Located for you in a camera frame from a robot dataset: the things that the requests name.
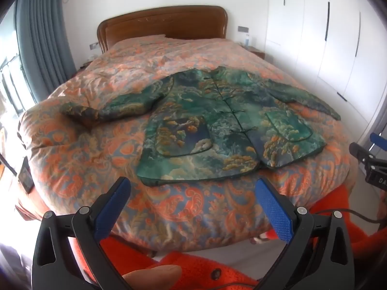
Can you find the window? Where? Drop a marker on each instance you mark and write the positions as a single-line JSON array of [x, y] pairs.
[[10, 78]]

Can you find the person's left hand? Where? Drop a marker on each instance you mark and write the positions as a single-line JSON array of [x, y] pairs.
[[151, 273]]

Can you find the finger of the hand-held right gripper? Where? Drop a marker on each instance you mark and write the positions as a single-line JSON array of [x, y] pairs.
[[379, 140], [361, 152]]

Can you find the white wardrobe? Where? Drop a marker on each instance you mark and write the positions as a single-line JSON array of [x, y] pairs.
[[302, 21]]

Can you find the wooden nightstand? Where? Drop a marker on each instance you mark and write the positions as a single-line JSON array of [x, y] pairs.
[[257, 53]]

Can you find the orange paisley quilt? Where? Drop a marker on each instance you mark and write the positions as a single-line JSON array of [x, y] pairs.
[[90, 157]]

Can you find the black phone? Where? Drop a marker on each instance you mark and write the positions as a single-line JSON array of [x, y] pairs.
[[25, 176]]

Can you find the wooden bed headboard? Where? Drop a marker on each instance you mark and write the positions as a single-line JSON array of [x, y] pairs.
[[166, 21]]

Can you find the clear plastic bottle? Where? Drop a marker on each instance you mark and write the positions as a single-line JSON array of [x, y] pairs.
[[247, 40]]

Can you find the person's right forearm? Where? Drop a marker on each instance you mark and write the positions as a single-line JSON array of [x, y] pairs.
[[369, 238]]

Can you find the green printed padded jacket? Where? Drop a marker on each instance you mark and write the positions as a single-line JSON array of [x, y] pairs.
[[211, 127]]

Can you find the blue-grey curtain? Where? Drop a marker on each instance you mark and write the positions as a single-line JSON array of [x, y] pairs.
[[45, 36]]

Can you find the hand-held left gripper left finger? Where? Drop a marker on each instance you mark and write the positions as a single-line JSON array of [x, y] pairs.
[[112, 208]]

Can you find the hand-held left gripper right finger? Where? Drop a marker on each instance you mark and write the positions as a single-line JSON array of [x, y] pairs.
[[275, 211]]

